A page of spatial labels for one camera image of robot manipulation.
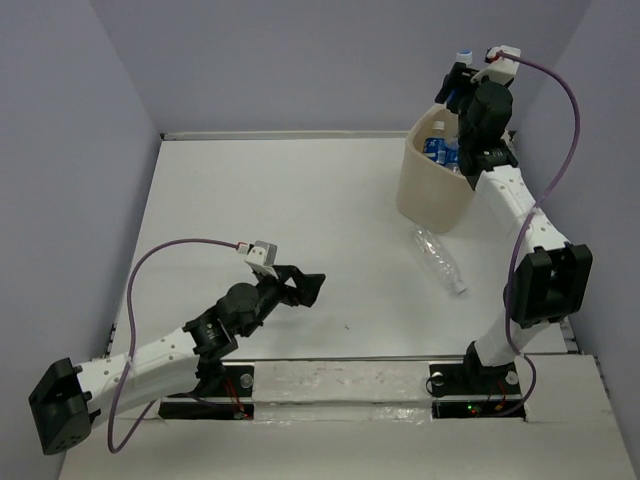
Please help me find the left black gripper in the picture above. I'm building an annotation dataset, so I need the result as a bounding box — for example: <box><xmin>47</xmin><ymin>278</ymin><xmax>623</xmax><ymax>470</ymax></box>
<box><xmin>237</xmin><ymin>264</ymin><xmax>323</xmax><ymax>338</ymax></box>

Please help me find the blue label bottle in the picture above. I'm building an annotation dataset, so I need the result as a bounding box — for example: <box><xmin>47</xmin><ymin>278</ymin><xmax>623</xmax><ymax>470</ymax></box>
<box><xmin>444</xmin><ymin>137</ymin><xmax>460</xmax><ymax>173</ymax></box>
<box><xmin>446</xmin><ymin>49</ymin><xmax>473</xmax><ymax>114</ymax></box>
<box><xmin>423</xmin><ymin>120</ymin><xmax>448</xmax><ymax>166</ymax></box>

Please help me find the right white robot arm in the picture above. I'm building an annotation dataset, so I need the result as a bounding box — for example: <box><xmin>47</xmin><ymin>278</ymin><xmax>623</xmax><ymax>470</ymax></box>
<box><xmin>435</xmin><ymin>52</ymin><xmax>593</xmax><ymax>392</ymax></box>

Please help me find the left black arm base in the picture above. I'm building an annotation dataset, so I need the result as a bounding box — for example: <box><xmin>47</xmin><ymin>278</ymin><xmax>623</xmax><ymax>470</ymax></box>
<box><xmin>157</xmin><ymin>362</ymin><xmax>255</xmax><ymax>421</ymax></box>

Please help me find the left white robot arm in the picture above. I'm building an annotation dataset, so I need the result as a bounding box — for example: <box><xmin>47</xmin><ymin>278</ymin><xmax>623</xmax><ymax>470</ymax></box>
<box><xmin>28</xmin><ymin>265</ymin><xmax>326</xmax><ymax>455</ymax></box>

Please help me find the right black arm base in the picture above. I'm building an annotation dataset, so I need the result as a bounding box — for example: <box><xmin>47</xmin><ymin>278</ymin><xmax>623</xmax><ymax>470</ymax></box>
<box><xmin>425</xmin><ymin>362</ymin><xmax>525</xmax><ymax>420</ymax></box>

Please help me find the beige plastic bin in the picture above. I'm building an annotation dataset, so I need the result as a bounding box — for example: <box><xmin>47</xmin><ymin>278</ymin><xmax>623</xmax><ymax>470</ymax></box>
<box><xmin>396</xmin><ymin>104</ymin><xmax>474</xmax><ymax>234</ymax></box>

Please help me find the clear unlabeled bottle right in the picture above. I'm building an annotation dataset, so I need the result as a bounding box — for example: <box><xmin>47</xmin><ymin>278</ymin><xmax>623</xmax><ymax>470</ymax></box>
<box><xmin>413</xmin><ymin>224</ymin><xmax>467</xmax><ymax>295</ymax></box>

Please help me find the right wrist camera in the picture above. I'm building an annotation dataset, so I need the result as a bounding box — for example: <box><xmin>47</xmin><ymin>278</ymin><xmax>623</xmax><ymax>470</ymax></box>
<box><xmin>471</xmin><ymin>45</ymin><xmax>521</xmax><ymax>86</ymax></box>

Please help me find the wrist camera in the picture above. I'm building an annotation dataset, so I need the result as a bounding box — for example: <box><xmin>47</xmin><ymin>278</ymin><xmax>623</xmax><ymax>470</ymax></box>
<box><xmin>471</xmin><ymin>45</ymin><xmax>521</xmax><ymax>86</ymax></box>
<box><xmin>238</xmin><ymin>241</ymin><xmax>277</xmax><ymax>278</ymax></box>

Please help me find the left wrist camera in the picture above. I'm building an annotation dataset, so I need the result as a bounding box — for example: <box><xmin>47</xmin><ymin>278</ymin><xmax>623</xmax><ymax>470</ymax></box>
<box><xmin>238</xmin><ymin>241</ymin><xmax>277</xmax><ymax>278</ymax></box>

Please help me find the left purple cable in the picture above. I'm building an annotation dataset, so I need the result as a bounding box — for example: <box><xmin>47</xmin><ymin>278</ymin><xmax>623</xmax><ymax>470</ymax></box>
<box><xmin>106</xmin><ymin>238</ymin><xmax>251</xmax><ymax>455</ymax></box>

